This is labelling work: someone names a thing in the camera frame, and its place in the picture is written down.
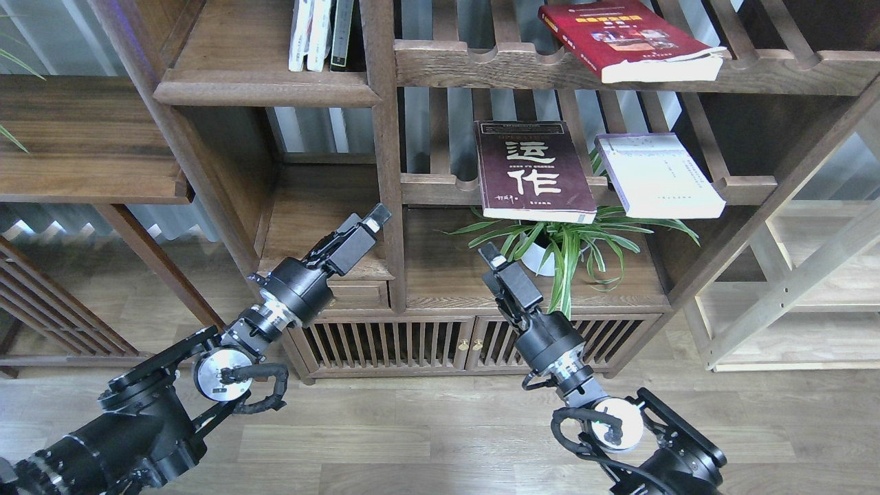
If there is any pale lavender white book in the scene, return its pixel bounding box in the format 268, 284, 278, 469
596, 133, 726, 219

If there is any white plant pot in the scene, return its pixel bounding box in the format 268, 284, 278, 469
513, 232, 576, 278

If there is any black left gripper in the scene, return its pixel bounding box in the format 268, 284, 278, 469
251, 203, 392, 327

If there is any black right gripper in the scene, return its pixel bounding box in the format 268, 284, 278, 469
478, 242, 585, 375

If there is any dark slatted wooden rack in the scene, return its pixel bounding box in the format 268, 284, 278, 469
1, 239, 151, 379

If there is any red paperback book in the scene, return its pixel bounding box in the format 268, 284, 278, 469
538, 1, 724, 84

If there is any dark maroon Chinese book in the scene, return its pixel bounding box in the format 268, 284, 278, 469
474, 121, 597, 223

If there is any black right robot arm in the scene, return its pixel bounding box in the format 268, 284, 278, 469
480, 243, 727, 494

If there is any white standing book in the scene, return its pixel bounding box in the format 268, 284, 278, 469
306, 0, 334, 72
288, 0, 315, 72

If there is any white standing book middle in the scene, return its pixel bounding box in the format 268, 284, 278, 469
306, 0, 334, 72

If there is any dark wooden bookshelf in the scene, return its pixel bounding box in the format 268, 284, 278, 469
90, 1, 878, 382

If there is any green plant leaves left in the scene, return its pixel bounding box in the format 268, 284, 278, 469
1, 47, 47, 154

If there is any dark wooden side table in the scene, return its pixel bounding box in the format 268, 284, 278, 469
1, 76, 222, 326

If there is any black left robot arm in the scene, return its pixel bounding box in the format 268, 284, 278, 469
2, 204, 391, 494

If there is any dark green standing book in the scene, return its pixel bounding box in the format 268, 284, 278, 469
330, 0, 355, 72

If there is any white standing book left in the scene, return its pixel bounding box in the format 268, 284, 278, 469
288, 0, 315, 72

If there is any green spider plant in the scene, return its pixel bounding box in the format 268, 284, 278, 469
443, 148, 701, 320

